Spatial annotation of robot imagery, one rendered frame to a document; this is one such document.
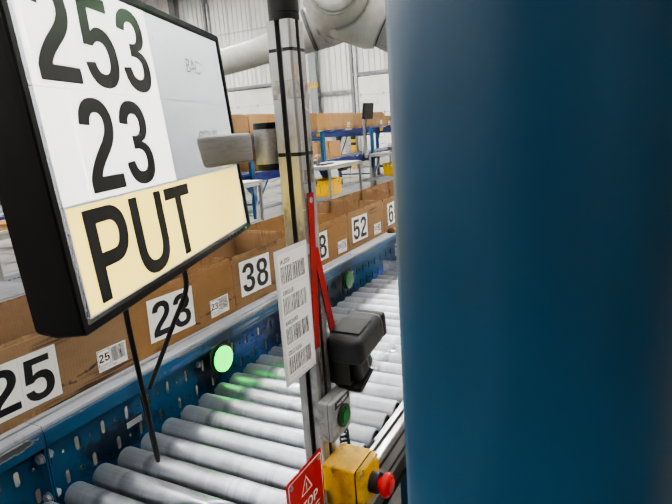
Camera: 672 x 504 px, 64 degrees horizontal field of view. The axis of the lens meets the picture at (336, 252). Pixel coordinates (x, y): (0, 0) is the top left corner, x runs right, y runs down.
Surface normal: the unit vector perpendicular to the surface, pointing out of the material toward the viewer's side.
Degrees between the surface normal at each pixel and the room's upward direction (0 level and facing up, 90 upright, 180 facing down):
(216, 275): 90
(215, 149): 90
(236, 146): 90
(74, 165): 86
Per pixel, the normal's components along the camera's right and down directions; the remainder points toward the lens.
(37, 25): 0.98, -0.11
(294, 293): 0.89, 0.04
